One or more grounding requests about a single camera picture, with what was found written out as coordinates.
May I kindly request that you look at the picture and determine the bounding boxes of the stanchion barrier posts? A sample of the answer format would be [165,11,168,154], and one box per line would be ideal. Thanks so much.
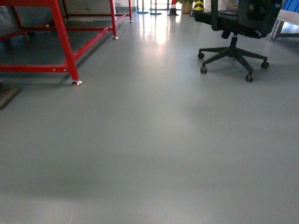
[134,0,171,15]

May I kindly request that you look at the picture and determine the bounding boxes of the red white traffic cone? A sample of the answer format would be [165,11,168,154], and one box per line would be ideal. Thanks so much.
[167,0,178,16]

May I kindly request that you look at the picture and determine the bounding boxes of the green potted plant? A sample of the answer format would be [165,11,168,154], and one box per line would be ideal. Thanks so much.
[177,0,194,14]

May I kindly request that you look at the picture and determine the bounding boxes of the yellow black traffic cone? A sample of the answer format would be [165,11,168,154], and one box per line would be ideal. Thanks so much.
[190,0,204,17]

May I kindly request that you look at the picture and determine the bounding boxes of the black mesh office chair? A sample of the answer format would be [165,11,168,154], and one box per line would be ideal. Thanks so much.
[194,0,283,83]

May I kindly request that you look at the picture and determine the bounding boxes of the stainless steel roller rack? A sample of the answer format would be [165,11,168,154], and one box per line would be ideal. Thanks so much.
[271,0,299,40]

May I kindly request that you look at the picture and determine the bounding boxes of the red metal table frame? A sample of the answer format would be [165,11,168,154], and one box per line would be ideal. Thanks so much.
[0,0,133,87]

